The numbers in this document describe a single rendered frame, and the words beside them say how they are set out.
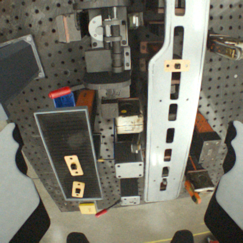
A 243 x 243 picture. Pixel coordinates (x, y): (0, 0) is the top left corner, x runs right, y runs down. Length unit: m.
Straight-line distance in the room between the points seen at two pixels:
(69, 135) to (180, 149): 0.46
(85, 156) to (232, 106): 0.89
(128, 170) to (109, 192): 0.80
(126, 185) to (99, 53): 0.66
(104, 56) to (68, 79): 0.54
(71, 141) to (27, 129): 0.66
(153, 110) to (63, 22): 0.40
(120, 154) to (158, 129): 0.17
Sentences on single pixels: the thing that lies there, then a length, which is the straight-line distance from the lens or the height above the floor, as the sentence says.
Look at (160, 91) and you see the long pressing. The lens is 0.64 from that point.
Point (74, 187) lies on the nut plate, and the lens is 0.68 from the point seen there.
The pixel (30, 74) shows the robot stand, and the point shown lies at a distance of 0.86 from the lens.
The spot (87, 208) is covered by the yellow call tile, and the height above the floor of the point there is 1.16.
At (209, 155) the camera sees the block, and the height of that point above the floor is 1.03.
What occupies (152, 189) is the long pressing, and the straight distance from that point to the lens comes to 0.96.
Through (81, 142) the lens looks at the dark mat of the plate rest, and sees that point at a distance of 0.54.
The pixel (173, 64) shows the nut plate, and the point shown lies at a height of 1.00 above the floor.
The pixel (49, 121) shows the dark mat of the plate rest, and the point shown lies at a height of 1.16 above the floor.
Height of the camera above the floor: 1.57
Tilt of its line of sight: 57 degrees down
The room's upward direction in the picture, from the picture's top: 177 degrees clockwise
